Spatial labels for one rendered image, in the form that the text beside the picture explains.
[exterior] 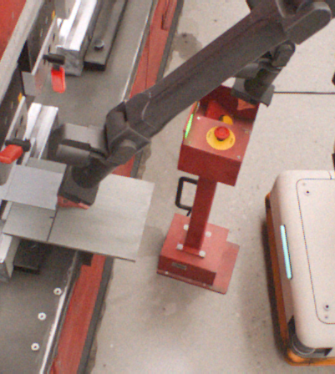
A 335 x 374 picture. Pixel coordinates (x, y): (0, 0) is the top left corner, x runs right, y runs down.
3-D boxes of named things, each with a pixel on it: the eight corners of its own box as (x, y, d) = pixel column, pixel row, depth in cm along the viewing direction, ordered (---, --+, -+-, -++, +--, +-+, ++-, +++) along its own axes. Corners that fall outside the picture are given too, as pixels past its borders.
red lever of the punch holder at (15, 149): (13, 155, 106) (32, 140, 115) (-13, 150, 106) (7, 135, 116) (12, 167, 107) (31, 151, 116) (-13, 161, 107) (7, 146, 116)
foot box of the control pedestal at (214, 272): (225, 295, 240) (230, 280, 230) (155, 273, 242) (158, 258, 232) (240, 245, 250) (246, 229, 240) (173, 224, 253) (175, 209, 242)
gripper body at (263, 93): (236, 73, 175) (247, 55, 169) (272, 89, 176) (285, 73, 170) (229, 92, 172) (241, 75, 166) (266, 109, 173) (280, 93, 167)
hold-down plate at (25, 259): (38, 275, 144) (38, 270, 142) (13, 270, 144) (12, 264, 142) (76, 158, 160) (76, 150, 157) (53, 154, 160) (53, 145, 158)
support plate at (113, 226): (135, 262, 135) (135, 260, 134) (2, 234, 136) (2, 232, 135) (154, 184, 144) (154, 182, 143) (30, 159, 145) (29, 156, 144)
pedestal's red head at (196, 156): (234, 187, 184) (246, 149, 169) (176, 169, 186) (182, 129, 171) (252, 129, 195) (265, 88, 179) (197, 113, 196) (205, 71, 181)
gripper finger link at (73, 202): (42, 208, 135) (61, 190, 128) (52, 177, 139) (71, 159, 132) (73, 222, 138) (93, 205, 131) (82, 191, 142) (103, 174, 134)
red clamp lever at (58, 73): (65, 95, 134) (63, 61, 126) (44, 91, 134) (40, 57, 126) (68, 88, 135) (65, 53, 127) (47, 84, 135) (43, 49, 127)
